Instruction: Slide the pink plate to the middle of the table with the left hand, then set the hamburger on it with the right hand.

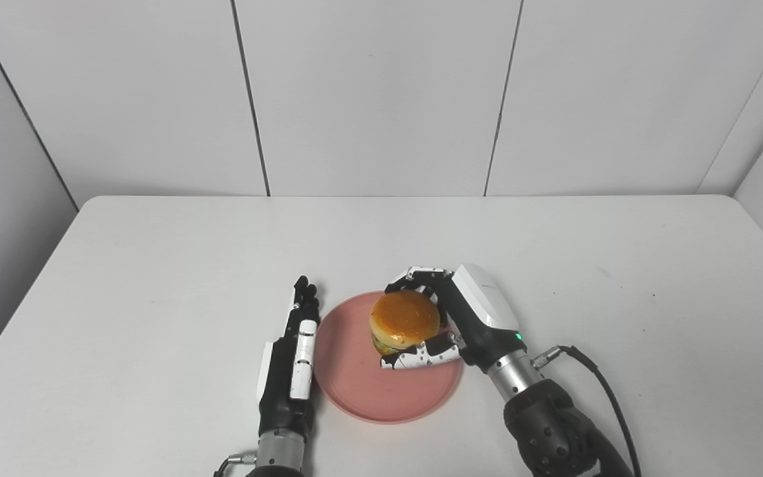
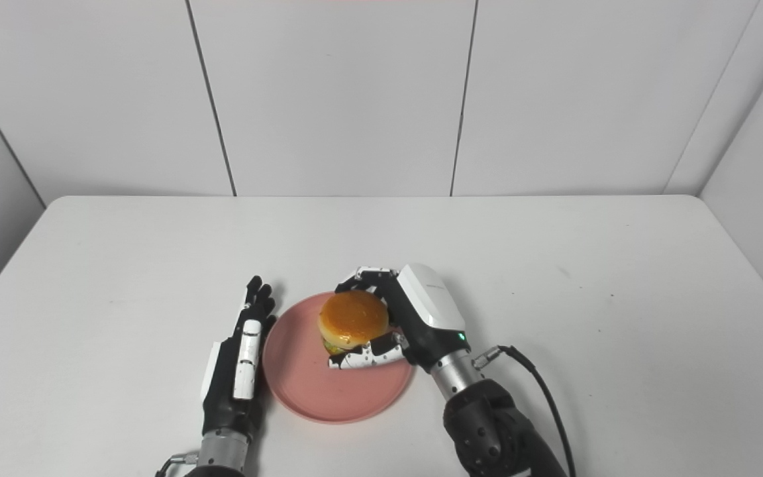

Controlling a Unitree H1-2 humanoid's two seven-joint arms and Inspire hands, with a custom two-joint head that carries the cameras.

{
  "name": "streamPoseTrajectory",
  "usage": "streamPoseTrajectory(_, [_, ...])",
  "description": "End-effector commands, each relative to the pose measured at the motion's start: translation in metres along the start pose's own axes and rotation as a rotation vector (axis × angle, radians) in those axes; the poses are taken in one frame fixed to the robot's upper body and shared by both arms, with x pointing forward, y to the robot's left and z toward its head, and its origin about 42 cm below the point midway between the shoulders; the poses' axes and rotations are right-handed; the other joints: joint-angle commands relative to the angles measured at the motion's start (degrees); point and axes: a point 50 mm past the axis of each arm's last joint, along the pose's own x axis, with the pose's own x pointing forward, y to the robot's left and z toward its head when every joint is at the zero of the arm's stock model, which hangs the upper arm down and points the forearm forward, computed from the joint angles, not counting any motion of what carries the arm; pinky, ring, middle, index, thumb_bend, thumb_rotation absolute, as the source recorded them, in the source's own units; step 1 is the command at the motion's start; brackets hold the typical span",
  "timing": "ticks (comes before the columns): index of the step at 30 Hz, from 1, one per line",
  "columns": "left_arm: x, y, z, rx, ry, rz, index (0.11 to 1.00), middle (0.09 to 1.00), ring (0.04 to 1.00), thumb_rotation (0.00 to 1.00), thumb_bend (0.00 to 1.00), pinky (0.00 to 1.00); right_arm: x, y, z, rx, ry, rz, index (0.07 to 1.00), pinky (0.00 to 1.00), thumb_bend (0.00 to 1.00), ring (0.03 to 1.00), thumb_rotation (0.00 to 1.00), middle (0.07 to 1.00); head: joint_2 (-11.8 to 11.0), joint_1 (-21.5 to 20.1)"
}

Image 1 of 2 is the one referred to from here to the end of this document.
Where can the toy hamburger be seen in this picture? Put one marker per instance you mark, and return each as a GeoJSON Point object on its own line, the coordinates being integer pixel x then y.
{"type": "Point", "coordinates": [403, 321]}

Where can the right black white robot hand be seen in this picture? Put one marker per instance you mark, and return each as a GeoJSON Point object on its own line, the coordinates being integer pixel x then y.
{"type": "Point", "coordinates": [467, 318]}

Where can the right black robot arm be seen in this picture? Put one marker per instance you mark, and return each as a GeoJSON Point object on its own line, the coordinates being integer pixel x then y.
{"type": "Point", "coordinates": [554, 424]}

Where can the pink round plate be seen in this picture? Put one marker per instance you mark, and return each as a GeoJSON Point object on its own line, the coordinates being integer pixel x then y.
{"type": "Point", "coordinates": [368, 391]}

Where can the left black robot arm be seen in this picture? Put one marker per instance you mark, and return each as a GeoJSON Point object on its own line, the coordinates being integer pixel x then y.
{"type": "Point", "coordinates": [279, 457]}

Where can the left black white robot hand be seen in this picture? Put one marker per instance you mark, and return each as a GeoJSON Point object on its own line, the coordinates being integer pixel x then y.
{"type": "Point", "coordinates": [289, 371]}

